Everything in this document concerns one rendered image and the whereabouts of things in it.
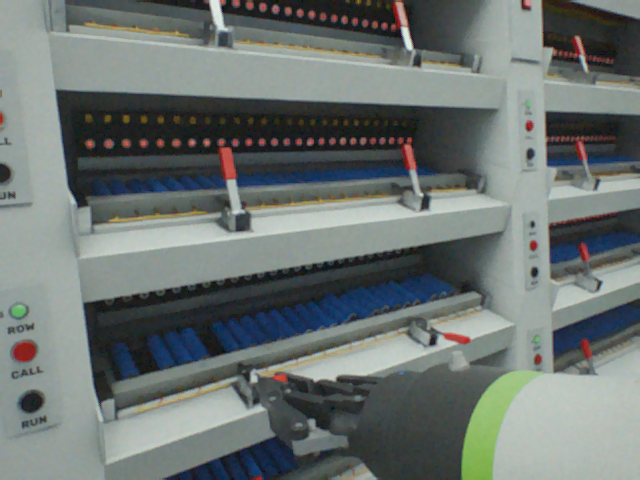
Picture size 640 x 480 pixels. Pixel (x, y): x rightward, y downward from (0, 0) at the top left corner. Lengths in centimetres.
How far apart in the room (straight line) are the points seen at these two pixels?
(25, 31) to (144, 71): 10
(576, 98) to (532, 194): 22
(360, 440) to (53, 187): 32
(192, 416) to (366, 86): 43
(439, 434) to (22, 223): 36
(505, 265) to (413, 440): 57
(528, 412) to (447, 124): 69
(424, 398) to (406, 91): 47
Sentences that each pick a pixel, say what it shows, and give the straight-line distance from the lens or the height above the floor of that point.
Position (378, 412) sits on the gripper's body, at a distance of 32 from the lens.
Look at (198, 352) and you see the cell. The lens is 61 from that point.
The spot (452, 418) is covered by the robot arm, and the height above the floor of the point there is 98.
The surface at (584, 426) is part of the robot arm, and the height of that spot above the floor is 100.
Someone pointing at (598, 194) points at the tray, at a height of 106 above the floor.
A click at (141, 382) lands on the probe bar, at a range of 56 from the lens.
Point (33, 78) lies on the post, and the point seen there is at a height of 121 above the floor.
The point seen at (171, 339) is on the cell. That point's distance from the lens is 63.
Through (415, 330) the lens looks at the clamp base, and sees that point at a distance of 71.
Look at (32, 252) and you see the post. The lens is 47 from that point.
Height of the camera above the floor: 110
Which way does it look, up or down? 6 degrees down
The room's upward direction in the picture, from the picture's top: 5 degrees counter-clockwise
